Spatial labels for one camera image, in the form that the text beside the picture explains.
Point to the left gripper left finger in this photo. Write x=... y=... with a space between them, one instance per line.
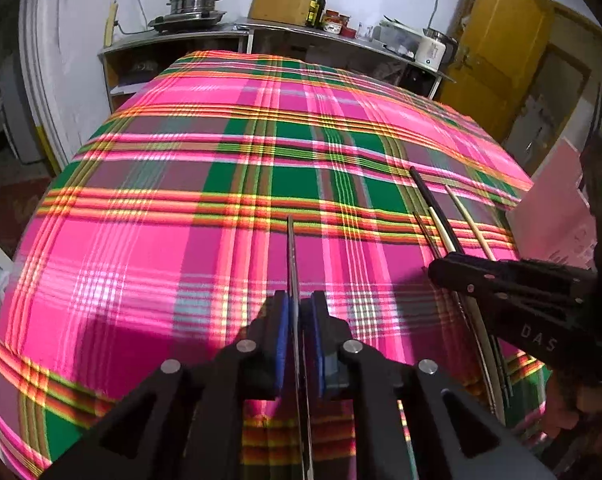
x=186 y=422

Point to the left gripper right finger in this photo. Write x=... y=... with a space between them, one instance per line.
x=411 y=421

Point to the long steel chopstick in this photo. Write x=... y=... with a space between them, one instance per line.
x=298 y=358

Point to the light wooden chopstick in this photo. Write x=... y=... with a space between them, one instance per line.
x=472 y=224

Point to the metal kitchen counter table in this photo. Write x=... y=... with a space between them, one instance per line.
x=370 y=58

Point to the person's right hand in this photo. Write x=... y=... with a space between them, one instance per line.
x=566 y=402

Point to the pink plastic utensil basket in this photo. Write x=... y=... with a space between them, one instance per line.
x=553 y=222

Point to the pink plaid tablecloth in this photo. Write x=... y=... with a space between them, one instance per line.
x=168 y=230

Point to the white electric kettle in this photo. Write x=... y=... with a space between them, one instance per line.
x=435 y=49

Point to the yellow wooden door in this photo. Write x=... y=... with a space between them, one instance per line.
x=498 y=55

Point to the white storage box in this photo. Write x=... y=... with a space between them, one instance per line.
x=397 y=37

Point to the low wooden shelf cabinet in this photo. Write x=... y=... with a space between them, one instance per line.
x=129 y=63

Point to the red lidded jar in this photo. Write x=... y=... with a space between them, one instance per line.
x=334 y=22

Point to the dark oil bottle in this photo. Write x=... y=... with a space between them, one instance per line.
x=319 y=13

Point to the portable gas stove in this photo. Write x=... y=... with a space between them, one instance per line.
x=186 y=22

